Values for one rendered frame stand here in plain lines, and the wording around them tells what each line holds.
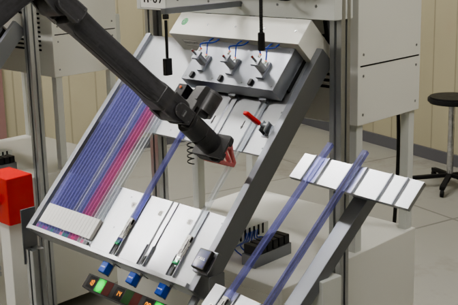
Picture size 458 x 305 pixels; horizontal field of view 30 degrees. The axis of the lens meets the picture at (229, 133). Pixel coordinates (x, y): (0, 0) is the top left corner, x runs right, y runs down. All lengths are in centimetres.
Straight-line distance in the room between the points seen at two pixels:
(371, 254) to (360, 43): 64
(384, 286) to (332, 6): 93
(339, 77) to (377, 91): 24
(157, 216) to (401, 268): 87
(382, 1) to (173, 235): 88
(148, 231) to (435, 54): 395
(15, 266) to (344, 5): 144
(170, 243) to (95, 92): 412
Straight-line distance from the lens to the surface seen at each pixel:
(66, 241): 238
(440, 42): 589
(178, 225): 218
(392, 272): 271
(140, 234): 224
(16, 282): 301
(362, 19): 238
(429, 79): 599
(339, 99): 227
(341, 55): 225
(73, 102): 617
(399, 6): 253
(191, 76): 237
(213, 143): 208
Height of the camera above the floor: 152
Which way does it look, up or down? 13 degrees down
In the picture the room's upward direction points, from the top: 1 degrees counter-clockwise
